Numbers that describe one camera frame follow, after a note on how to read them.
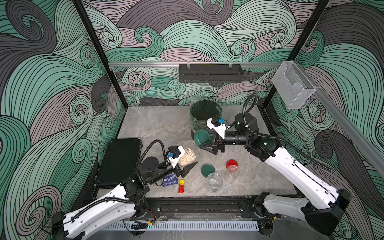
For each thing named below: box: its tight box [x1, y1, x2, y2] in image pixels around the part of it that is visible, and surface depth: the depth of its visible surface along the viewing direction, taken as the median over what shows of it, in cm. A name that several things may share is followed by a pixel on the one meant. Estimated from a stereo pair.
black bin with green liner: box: [189, 99, 223, 140], surface depth 94 cm
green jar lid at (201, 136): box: [194, 129, 211, 146], surface depth 64 cm
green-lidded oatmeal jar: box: [178, 140, 201, 167], surface depth 61 cm
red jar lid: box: [226, 159, 239, 169], surface depth 92 cm
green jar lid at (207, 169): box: [201, 163, 216, 178], surface depth 88 cm
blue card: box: [162, 173, 179, 187], surface depth 83 cm
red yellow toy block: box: [178, 179, 186, 194], surface depth 81 cm
